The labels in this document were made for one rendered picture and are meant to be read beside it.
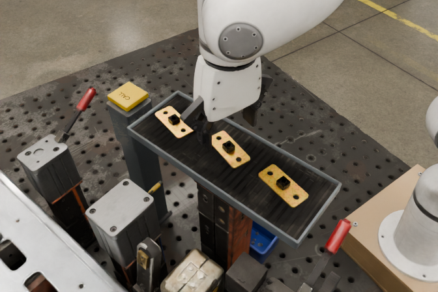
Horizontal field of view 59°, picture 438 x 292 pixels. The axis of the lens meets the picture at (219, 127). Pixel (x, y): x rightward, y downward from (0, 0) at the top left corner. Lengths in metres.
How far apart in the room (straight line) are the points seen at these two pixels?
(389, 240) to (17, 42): 2.95
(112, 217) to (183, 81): 0.96
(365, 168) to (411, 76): 1.74
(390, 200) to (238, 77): 0.71
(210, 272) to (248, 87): 0.30
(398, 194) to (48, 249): 0.87
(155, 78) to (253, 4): 1.22
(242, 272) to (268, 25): 0.39
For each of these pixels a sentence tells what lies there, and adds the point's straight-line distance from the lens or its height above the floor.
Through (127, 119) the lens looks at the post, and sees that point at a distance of 0.81.
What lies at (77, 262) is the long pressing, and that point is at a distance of 0.80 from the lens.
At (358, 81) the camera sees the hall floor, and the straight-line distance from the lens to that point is 2.83.
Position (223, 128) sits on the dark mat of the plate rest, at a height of 1.16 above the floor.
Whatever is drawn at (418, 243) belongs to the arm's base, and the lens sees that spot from 1.00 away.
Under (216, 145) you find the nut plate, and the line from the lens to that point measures 0.70.
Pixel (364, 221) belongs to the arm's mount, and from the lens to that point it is 1.11.
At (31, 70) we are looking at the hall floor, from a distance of 3.06.
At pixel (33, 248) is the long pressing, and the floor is 1.00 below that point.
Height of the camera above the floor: 1.68
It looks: 46 degrees down
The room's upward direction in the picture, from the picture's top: straight up
